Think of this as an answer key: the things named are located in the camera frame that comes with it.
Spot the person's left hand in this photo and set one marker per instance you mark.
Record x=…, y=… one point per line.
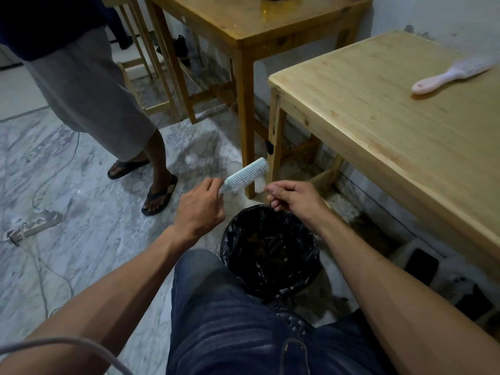
x=199, y=214

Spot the dark wooden table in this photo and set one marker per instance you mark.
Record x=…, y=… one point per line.
x=254, y=15

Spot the white plastic stool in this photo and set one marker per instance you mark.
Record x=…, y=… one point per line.
x=453, y=273

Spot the bin with black bag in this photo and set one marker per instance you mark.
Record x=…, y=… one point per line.
x=285, y=279

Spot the person's right forearm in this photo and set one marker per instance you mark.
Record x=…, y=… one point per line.
x=410, y=300

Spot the person's black woven shoe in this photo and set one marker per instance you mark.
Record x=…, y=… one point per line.
x=295, y=322

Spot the light blue hairbrush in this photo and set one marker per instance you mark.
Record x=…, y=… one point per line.
x=246, y=175

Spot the person's blue jeans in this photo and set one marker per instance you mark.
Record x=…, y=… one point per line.
x=226, y=328

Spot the pink hairbrush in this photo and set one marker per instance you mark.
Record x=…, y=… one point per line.
x=433, y=83

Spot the white power strip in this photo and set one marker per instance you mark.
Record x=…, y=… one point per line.
x=35, y=226

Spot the person's right hand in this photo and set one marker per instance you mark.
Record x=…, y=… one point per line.
x=302, y=203

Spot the black sandal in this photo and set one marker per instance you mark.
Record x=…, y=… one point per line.
x=129, y=168
x=160, y=196

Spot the person's left forearm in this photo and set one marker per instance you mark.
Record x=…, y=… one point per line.
x=109, y=300

